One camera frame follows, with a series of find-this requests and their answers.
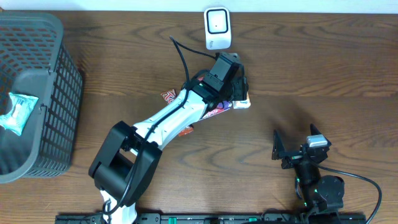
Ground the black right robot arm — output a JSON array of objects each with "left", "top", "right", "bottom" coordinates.
[{"left": 272, "top": 124, "right": 345, "bottom": 223}]

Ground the orange red chocolate bar wrapper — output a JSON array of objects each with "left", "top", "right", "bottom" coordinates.
[{"left": 160, "top": 89, "right": 194, "bottom": 137}]

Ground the white barcode scanner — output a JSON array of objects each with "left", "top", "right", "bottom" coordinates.
[{"left": 203, "top": 7, "right": 232, "bottom": 50}]

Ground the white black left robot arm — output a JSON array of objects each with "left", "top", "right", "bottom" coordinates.
[{"left": 88, "top": 52, "right": 248, "bottom": 223}]

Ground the mint green wipes pack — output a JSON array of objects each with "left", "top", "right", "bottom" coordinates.
[{"left": 1, "top": 92, "right": 39, "bottom": 136}]

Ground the dark grey plastic basket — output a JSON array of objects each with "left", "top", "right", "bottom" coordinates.
[{"left": 1, "top": 11, "right": 83, "bottom": 184}]

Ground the small orange box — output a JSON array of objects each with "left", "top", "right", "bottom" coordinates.
[{"left": 233, "top": 93, "right": 251, "bottom": 110}]

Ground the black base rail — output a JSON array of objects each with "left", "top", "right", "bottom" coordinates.
[{"left": 55, "top": 212, "right": 368, "bottom": 224}]

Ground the red purple snack bag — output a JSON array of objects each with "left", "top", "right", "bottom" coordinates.
[{"left": 195, "top": 76, "right": 233, "bottom": 121}]

